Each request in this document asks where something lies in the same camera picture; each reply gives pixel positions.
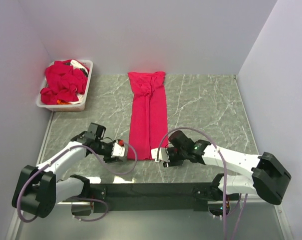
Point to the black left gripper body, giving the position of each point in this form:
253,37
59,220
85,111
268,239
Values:
104,148

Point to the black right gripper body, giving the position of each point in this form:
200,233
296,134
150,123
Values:
176,156

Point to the red t shirt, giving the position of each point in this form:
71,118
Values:
149,113

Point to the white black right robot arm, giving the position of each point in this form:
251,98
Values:
262,175

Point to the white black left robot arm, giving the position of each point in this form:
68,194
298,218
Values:
41,187

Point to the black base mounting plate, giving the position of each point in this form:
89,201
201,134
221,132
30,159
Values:
156,196

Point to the red clothes pile in basket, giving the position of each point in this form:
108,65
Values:
65,85

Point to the white printed garment in basket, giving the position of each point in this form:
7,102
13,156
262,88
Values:
77,65

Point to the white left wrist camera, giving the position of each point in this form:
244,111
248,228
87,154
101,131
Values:
118,149

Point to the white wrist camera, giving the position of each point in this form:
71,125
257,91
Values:
160,155
118,149

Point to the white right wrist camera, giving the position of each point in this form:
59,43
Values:
160,155

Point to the aluminium rail frame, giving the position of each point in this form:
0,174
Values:
251,219

